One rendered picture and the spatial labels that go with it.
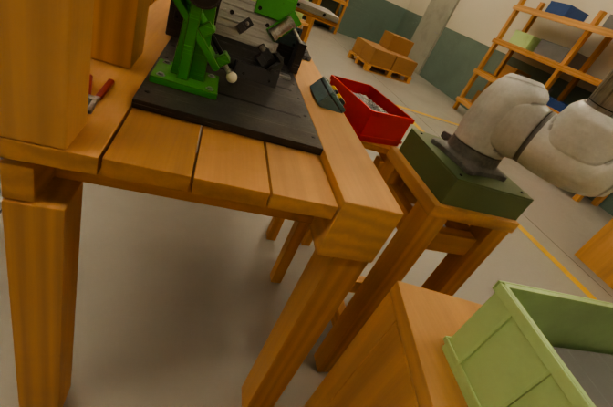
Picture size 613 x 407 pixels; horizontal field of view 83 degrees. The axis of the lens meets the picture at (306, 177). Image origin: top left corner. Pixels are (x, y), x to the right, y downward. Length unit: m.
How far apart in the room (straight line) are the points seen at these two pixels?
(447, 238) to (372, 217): 0.46
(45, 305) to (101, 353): 0.54
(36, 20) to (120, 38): 0.40
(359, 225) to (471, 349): 0.28
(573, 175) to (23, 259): 1.18
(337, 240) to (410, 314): 0.20
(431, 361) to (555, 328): 0.23
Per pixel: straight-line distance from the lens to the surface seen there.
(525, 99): 1.07
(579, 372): 0.82
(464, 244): 1.19
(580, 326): 0.82
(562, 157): 1.04
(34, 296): 0.90
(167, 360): 1.41
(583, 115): 1.03
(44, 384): 1.18
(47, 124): 0.63
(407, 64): 7.74
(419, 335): 0.69
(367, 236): 0.75
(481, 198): 1.07
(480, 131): 1.07
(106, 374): 1.39
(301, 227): 1.47
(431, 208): 1.00
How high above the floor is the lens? 1.23
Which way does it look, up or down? 29 degrees down
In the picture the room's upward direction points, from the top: 24 degrees clockwise
